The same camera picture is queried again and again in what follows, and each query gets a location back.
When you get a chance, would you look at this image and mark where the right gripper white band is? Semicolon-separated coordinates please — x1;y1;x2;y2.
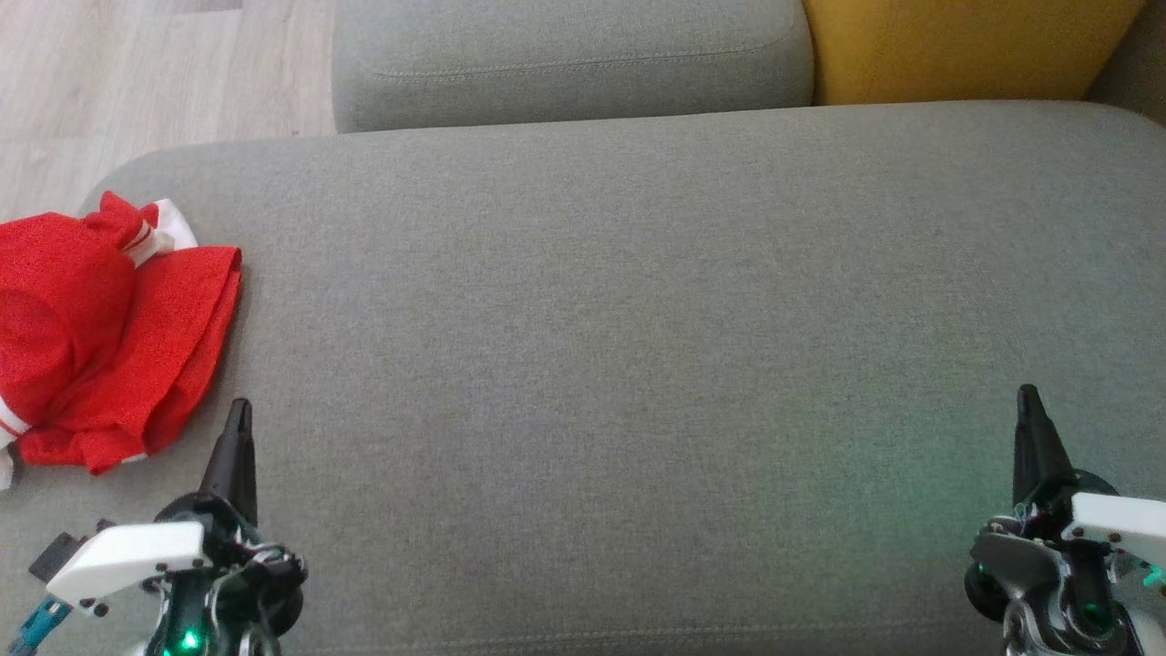
966;384;1166;639

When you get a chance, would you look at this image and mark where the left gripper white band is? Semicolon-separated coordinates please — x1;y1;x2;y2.
46;398;308;641

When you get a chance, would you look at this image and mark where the red white jersey shirt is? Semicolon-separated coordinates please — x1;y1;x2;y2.
0;190;244;493

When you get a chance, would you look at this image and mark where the grey sofa side cushion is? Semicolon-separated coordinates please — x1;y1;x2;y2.
1084;0;1166;124

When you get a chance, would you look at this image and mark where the grey sofa seat cushion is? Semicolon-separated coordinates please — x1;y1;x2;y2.
0;100;1166;656

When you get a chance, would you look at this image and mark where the yellow sofa cushion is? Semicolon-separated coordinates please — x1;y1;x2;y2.
802;0;1147;106

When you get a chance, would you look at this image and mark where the grey sofa back cushion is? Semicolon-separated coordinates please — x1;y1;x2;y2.
331;0;814;135

